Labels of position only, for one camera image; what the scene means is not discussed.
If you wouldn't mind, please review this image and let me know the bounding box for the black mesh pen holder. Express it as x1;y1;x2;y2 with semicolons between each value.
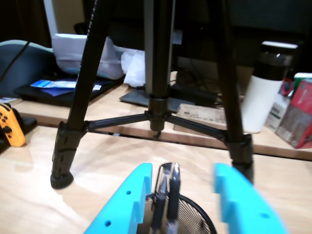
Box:
143;192;217;234

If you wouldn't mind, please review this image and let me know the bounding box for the black flat laptop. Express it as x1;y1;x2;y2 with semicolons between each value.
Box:
13;75;122;108

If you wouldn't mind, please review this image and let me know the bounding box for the black controller dock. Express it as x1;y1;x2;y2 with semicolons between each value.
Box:
0;107;38;155

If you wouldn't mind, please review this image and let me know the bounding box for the grey blue chair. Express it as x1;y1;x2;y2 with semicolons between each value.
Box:
0;39;56;98

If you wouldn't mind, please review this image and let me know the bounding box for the black pen black grip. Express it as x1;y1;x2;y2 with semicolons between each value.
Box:
167;162;183;234

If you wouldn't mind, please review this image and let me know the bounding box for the crumpled white plastic bag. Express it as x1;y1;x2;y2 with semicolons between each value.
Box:
121;50;147;88

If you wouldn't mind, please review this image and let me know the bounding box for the red printed carton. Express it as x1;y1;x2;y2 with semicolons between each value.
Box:
275;79;312;149

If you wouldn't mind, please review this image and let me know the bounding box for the white green carton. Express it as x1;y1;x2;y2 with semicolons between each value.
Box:
264;94;291;132
293;72;312;86

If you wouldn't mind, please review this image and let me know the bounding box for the slim clear pen black cap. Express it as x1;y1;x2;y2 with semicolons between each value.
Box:
152;162;173;234

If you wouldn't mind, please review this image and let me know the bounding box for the white bottle black lid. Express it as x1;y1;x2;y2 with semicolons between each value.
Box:
241;40;299;134

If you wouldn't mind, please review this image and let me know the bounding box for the light blue card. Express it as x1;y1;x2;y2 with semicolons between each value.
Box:
30;79;78;90

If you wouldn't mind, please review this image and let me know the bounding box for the black camera tripod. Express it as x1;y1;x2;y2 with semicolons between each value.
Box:
50;0;254;190

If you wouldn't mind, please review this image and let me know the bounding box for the grey flat laptop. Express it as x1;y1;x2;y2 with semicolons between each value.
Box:
119;87;195;114

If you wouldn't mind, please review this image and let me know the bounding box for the black cable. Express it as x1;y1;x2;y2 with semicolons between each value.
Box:
0;40;31;83

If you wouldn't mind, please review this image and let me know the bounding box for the orange game controller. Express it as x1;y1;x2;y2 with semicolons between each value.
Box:
0;102;26;147

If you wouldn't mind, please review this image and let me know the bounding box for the brown printed cardboard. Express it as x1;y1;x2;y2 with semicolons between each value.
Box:
174;103;229;131

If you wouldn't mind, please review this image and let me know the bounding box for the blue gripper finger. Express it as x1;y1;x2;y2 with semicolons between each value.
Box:
82;162;154;234
213;162;290;234

